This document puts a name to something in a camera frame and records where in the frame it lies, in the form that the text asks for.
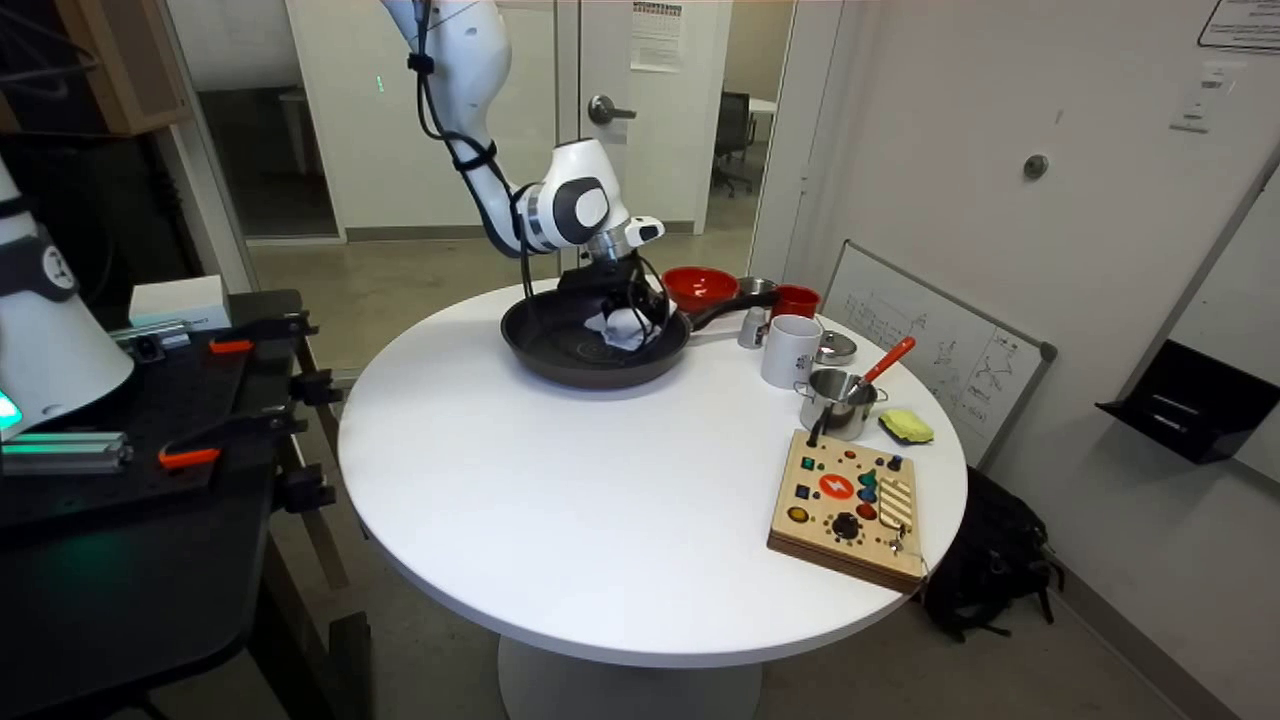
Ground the framed wall sign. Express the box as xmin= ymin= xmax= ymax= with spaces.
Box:
xmin=1193 ymin=0 xmax=1280 ymax=55

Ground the black cart clamp knob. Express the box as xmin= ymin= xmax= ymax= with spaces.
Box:
xmin=286 ymin=368 xmax=344 ymax=412
xmin=271 ymin=464 xmax=335 ymax=517

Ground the white mug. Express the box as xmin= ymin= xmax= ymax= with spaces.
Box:
xmin=762 ymin=311 xmax=827 ymax=394

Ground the leaning whiteboard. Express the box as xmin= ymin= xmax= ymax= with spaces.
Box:
xmin=818 ymin=237 xmax=1061 ymax=473

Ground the yellow green sponge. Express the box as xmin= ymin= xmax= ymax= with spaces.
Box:
xmin=871 ymin=406 xmax=937 ymax=447

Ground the silver aluminium rail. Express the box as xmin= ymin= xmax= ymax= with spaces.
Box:
xmin=0 ymin=427 xmax=132 ymax=481

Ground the orange-handled black bar clamp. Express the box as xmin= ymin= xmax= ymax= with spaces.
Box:
xmin=155 ymin=406 xmax=312 ymax=476
xmin=112 ymin=311 xmax=325 ymax=365

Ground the small silver metal cup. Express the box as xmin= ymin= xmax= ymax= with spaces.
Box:
xmin=814 ymin=328 xmax=862 ymax=374

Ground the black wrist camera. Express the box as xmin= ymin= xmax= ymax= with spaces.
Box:
xmin=552 ymin=267 xmax=608 ymax=304

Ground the small paper wall label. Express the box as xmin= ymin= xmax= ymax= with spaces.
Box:
xmin=1166 ymin=66 xmax=1233 ymax=141

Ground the red bowl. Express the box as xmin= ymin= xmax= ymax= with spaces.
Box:
xmin=659 ymin=263 xmax=742 ymax=326

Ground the white paper notice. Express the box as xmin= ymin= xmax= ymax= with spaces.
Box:
xmin=626 ymin=0 xmax=691 ymax=78

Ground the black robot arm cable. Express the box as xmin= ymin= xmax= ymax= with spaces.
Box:
xmin=406 ymin=0 xmax=540 ymax=304

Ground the orange-handled kitchen utensil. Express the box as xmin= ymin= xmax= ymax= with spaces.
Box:
xmin=838 ymin=333 xmax=923 ymax=412

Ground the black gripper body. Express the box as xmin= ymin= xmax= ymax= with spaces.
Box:
xmin=578 ymin=251 xmax=671 ymax=321

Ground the black frying pan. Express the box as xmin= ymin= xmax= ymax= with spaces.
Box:
xmin=496 ymin=289 xmax=777 ymax=394

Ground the black wall tray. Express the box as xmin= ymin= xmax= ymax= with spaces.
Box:
xmin=1098 ymin=337 xmax=1280 ymax=469

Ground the black backpack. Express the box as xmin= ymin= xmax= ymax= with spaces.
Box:
xmin=917 ymin=464 xmax=1067 ymax=643

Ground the white cardboard box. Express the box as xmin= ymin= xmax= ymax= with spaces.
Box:
xmin=124 ymin=274 xmax=235 ymax=337

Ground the small metal saucepan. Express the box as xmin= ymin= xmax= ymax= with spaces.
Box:
xmin=798 ymin=365 xmax=891 ymax=447

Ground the wooden busy board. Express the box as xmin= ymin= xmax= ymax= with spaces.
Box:
xmin=766 ymin=427 xmax=932 ymax=594

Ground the white door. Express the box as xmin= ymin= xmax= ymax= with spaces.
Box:
xmin=572 ymin=0 xmax=742 ymax=274

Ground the red mug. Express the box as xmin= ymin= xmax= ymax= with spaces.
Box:
xmin=767 ymin=279 xmax=825 ymax=326

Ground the wooden wall cabinet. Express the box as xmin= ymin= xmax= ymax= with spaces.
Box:
xmin=52 ymin=0 xmax=198 ymax=141

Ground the black robot cart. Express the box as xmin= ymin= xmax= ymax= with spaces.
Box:
xmin=0 ymin=286 xmax=378 ymax=720

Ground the metal door handle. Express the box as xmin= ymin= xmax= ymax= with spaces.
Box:
xmin=584 ymin=92 xmax=641 ymax=132

